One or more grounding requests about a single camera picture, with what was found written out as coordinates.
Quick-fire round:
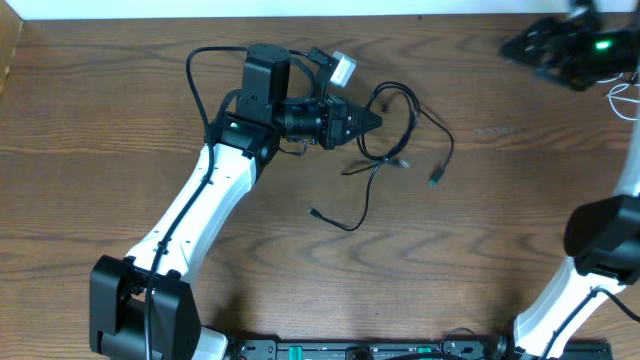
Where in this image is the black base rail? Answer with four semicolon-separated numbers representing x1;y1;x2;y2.
222;337;498;360

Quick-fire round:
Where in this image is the white usb cable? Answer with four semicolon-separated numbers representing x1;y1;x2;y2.
597;72;640;122

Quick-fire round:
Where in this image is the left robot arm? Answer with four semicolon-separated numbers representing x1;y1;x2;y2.
89;44;381;359

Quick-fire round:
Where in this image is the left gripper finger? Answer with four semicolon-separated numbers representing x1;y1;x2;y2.
346;103;382;131
339;122;380;145

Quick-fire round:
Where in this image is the thin black usb cable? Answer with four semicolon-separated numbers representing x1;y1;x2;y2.
308;154;411;233

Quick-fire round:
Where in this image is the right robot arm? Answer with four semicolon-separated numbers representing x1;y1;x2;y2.
492;0;639;359

